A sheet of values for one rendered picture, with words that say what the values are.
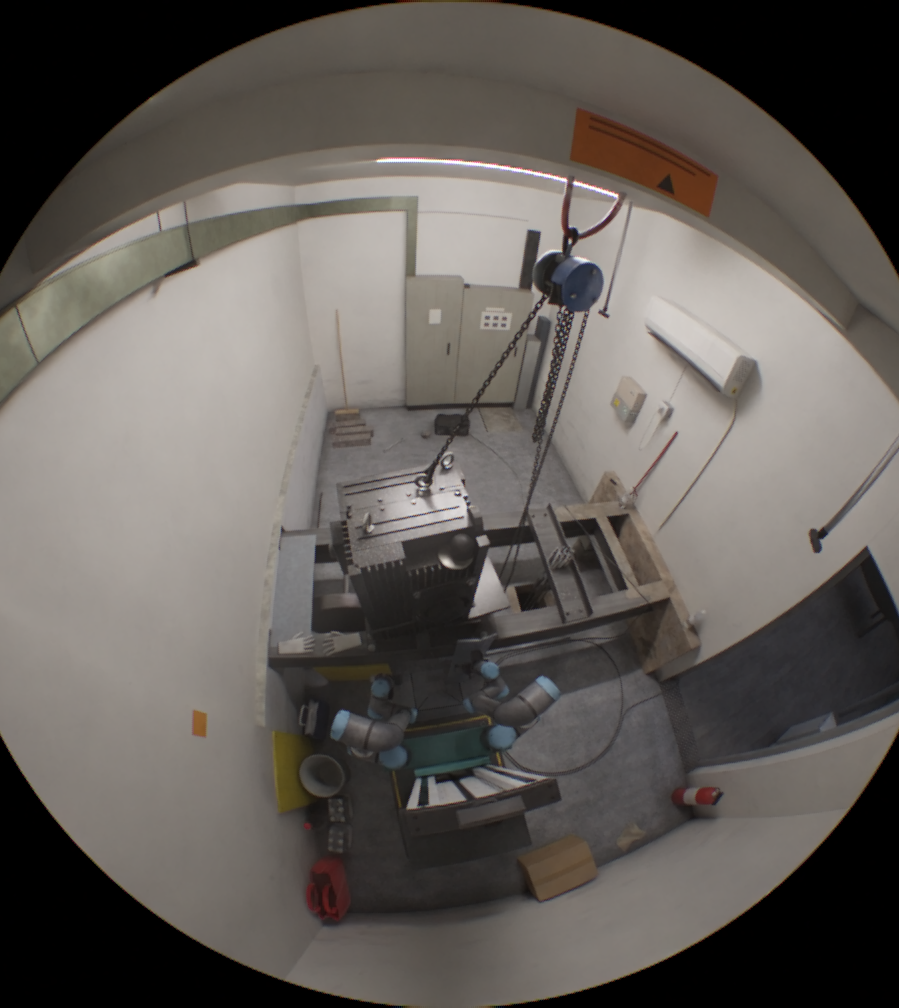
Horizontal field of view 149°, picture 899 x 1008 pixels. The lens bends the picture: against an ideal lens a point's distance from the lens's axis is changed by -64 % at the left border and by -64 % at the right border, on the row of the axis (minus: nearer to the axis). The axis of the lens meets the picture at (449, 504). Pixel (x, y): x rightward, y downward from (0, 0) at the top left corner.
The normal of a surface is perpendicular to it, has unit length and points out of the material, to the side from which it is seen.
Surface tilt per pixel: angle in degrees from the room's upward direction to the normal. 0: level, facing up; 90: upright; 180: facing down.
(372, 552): 0
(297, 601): 0
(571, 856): 0
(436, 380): 90
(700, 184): 90
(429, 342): 90
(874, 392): 90
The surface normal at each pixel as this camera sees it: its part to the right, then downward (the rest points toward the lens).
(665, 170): 0.16, 0.76
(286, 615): 0.06, -0.64
